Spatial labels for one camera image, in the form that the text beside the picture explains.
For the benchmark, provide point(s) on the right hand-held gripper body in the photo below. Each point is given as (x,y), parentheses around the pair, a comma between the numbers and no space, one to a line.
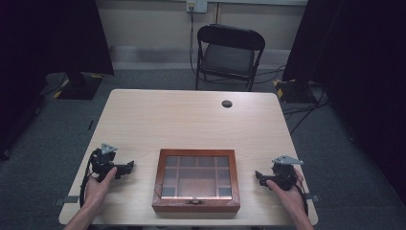
(283,174)

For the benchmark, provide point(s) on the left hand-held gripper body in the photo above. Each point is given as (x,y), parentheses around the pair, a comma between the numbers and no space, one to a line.
(102,159)

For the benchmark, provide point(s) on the wooden box with glass lid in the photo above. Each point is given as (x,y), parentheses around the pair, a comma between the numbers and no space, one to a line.
(197,180)

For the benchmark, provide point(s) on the person's right hand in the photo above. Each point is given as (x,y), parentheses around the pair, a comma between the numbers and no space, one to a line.
(288,195)

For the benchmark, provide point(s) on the person's left hand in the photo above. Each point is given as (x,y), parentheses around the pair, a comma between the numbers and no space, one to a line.
(97,188)

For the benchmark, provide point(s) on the black stand base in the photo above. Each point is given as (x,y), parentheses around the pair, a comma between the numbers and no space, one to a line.
(80,85)
(295,90)

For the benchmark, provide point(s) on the black curtain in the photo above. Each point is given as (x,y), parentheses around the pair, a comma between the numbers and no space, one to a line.
(357,80)
(54,38)

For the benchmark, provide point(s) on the black folding chair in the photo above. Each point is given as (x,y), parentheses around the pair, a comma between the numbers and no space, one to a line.
(229,56)

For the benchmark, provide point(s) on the white wall socket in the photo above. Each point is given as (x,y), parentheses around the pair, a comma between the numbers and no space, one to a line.
(197,5)

